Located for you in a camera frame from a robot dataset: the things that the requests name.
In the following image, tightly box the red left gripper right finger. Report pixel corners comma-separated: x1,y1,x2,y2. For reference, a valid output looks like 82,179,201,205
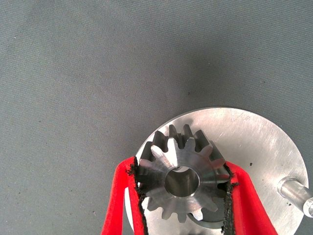
221,161,279,235

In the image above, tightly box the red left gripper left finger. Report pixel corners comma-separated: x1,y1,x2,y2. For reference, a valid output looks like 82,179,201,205
100,156,149,235

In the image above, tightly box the small steel planetary gear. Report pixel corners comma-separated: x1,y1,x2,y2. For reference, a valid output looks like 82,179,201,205
135,123,232,224

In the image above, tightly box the round metal carrier plate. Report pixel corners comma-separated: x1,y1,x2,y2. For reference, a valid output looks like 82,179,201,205
123,106,313,235

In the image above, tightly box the dark grey table cloth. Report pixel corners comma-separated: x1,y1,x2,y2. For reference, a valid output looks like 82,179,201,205
0,0,313,235

